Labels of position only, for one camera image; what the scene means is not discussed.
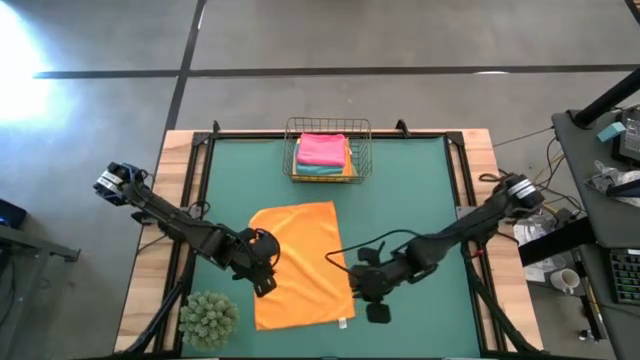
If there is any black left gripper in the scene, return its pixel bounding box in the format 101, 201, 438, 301
230, 227, 282, 299

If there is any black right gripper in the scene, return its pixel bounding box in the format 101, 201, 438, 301
348, 247, 409, 325

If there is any orange microfiber towel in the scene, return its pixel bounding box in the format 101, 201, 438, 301
248, 200, 357, 332
342, 138, 355, 178

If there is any yellow microfiber towel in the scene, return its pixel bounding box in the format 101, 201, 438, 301
291, 172, 360, 183

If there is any teal microfiber towel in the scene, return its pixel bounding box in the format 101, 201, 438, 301
293, 144, 346, 177

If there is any pink microfiber towel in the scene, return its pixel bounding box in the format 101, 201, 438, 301
296, 132, 349, 168

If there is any pale green chenille mitt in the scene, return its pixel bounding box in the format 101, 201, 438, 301
178, 290, 241, 352

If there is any green table mat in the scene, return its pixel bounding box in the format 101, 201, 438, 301
192, 134, 481, 359

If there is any black desk leg beam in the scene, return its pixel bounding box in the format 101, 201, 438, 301
517, 215, 596, 267

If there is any white mug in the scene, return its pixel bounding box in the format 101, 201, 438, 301
549, 268, 581, 295

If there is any black floor stand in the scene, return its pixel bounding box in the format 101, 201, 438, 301
0, 223, 81, 264

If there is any grey desk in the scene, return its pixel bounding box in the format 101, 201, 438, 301
551, 106, 640, 360

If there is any black device with blue light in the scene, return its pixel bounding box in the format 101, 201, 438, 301
0, 198, 29, 230

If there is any backlit keyboard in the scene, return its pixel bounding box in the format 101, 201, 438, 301
608, 248, 640, 306

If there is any clear plastic bag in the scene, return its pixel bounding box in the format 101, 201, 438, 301
584, 159, 640, 209

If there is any light blue box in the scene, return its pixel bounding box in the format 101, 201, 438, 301
597, 121, 627, 144

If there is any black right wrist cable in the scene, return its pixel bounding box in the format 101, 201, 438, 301
324, 228, 426, 276

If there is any black wire basket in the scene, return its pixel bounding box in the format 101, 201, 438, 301
282, 116, 374, 185

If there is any black metal rig frame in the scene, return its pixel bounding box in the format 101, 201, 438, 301
119, 118, 546, 360

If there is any yellow floor cable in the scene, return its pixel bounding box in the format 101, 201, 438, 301
534, 153, 567, 187

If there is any black floor cable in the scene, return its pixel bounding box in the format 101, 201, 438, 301
542, 184, 584, 214

